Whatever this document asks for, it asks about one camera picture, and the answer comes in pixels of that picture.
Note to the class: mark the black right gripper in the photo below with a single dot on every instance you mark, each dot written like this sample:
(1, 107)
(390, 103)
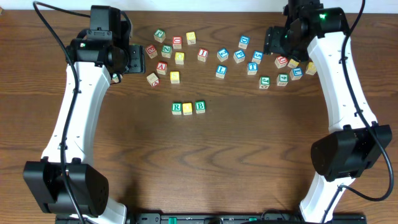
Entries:
(274, 43)

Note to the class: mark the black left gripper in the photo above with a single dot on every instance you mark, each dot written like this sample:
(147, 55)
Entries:
(137, 59)

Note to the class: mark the green R wooden block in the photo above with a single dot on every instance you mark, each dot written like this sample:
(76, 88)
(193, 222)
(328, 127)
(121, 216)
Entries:
(176, 108)

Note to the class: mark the yellow o block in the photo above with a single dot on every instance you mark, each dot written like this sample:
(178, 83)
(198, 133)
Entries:
(179, 58)
(187, 108)

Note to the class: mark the green B wooden block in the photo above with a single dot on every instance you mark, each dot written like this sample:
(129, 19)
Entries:
(200, 107)

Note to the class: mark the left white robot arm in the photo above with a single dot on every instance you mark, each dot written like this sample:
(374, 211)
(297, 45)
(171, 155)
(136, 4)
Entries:
(64, 181)

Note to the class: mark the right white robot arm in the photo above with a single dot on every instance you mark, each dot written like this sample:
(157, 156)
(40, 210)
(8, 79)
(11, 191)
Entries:
(355, 140)

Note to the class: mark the red E wooden block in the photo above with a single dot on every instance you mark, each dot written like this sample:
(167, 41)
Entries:
(151, 51)

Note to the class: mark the red U block right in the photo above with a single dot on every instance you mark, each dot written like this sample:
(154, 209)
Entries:
(281, 62)

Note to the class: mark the red u block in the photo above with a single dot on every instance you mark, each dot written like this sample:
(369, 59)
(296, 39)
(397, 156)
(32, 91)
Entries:
(281, 62)
(177, 42)

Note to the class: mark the blue 5 wooden block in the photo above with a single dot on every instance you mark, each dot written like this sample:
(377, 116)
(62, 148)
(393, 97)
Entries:
(257, 57)

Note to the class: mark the red A block upright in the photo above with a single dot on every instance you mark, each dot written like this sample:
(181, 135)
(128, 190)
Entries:
(161, 68)

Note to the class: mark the tilted red A block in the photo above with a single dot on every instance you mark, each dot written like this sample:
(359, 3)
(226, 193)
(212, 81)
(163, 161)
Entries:
(153, 79)

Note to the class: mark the yellow K wooden block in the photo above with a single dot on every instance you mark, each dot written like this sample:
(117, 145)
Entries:
(293, 63)

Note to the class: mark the green V wooden block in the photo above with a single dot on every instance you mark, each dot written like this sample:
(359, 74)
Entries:
(117, 78)

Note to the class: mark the green Z wooden block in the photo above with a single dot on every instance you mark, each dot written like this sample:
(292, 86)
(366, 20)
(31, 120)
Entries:
(166, 51)

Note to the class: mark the green J block back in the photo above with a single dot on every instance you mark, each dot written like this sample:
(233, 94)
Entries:
(159, 35)

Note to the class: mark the green j block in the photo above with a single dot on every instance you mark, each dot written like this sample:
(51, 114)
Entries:
(264, 82)
(159, 35)

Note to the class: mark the blue D block left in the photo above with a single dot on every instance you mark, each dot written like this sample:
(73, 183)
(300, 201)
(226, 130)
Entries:
(243, 42)

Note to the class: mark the blue T wooden block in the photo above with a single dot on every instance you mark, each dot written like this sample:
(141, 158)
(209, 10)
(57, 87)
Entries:
(252, 68)

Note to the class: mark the blue L block right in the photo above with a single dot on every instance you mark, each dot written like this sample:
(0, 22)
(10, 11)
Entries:
(296, 73)

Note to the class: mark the blue l block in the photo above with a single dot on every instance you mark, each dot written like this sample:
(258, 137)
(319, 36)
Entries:
(221, 71)
(296, 73)

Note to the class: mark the green 4 wooden block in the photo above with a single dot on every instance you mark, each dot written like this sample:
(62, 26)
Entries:
(282, 79)

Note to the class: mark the blue P wooden block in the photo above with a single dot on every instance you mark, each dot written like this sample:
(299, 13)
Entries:
(239, 56)

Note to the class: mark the yellow 8 wooden block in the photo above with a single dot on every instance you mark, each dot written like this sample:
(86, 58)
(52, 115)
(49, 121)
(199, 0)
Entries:
(175, 77)

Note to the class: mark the red U block back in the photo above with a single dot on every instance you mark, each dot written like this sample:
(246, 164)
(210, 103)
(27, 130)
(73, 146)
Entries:
(177, 42)

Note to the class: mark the green J block front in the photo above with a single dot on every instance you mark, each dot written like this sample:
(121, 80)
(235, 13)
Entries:
(264, 82)

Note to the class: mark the yellow G wooden block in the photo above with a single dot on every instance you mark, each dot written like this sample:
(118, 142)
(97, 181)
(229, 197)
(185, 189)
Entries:
(311, 69)

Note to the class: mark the blue 2 wooden block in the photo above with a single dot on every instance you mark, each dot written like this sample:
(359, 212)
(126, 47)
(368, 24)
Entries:
(222, 54)

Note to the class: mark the yellow block back row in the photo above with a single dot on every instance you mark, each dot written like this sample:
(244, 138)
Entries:
(191, 38)

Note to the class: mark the blue L block centre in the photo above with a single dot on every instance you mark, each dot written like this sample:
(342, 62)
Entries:
(221, 71)

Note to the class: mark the red I wooden block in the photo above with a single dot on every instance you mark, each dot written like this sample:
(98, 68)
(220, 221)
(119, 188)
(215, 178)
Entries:
(203, 54)

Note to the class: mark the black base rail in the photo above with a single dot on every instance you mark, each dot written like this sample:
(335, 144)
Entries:
(268, 217)

